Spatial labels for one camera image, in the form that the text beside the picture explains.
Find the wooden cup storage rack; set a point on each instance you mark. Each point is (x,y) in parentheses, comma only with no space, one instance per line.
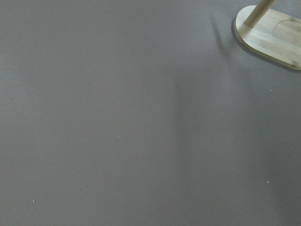
(270,33)

